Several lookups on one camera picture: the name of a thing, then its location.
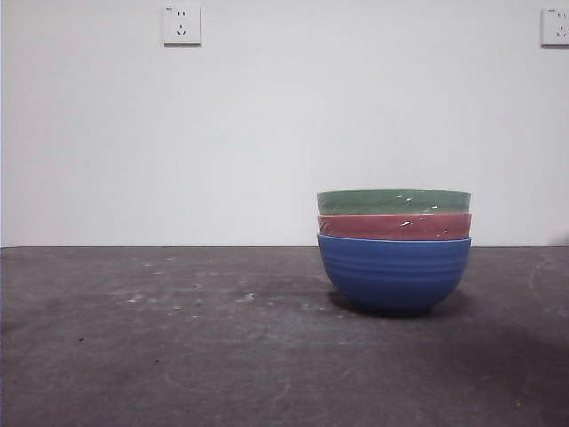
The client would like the green ribbed bowl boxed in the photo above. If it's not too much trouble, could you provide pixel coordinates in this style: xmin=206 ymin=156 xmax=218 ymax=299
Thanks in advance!
xmin=317 ymin=189 xmax=473 ymax=218

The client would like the blue ribbed bowl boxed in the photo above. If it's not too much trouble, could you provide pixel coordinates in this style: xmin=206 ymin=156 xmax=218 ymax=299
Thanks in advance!
xmin=317 ymin=233 xmax=472 ymax=318

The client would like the red ribbed bowl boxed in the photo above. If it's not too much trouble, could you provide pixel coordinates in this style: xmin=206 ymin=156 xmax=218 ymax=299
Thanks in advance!
xmin=317 ymin=212 xmax=473 ymax=242

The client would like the white wall socket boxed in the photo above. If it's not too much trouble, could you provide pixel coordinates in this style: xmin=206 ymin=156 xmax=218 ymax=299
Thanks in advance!
xmin=162 ymin=4 xmax=202 ymax=48
xmin=540 ymin=7 xmax=569 ymax=49

